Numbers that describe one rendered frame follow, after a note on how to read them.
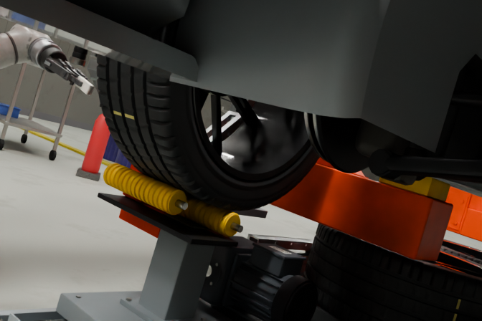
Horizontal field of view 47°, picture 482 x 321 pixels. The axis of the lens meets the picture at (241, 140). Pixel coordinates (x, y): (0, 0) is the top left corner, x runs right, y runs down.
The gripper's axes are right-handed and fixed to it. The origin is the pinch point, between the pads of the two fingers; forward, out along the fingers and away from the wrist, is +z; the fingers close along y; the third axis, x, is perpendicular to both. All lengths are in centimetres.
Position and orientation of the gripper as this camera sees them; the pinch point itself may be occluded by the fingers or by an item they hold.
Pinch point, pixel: (84, 85)
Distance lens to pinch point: 169.0
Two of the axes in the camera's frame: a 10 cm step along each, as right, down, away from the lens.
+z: 6.8, 4.8, -5.6
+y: 5.6, 1.6, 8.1
